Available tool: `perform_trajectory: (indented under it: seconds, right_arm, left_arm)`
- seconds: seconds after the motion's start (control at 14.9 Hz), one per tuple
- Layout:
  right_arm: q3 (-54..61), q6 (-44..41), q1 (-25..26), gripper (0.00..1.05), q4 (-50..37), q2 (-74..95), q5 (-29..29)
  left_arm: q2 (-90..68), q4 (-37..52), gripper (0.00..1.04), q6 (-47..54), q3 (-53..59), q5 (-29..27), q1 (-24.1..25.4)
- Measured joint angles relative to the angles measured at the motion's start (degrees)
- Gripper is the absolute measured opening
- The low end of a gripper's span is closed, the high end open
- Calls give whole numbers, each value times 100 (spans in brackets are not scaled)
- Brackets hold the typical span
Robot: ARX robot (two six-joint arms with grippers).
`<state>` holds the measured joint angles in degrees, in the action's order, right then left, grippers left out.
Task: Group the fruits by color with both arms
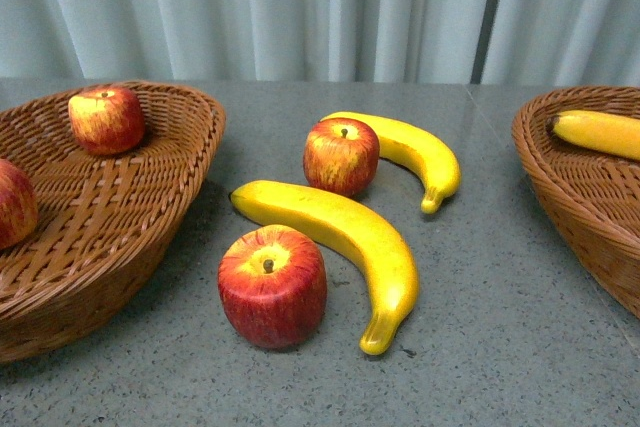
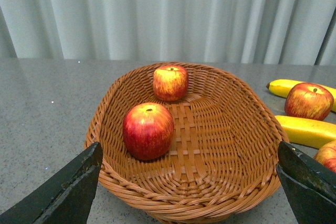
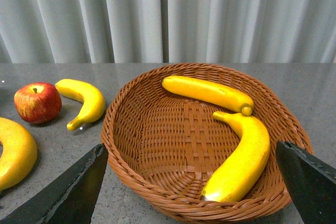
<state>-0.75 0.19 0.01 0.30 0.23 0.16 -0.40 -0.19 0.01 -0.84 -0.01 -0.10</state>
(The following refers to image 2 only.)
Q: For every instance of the yellow banana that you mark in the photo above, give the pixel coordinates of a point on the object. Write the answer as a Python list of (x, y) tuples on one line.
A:
[(307, 132), (281, 88)]

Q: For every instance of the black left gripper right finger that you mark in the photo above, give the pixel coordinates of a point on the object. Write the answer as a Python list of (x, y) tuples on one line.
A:
[(308, 185)]

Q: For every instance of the red yellow apple at back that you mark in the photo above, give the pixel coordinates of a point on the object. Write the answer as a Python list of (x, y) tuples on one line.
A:
[(170, 83)]

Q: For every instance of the grey pleated curtain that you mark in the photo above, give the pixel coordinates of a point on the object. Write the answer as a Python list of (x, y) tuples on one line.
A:
[(298, 32)]

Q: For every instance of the brown wicker basket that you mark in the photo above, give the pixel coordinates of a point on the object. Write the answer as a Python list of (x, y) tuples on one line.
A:
[(222, 159)]

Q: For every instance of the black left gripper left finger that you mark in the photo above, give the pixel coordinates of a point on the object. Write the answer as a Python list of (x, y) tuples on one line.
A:
[(66, 197)]

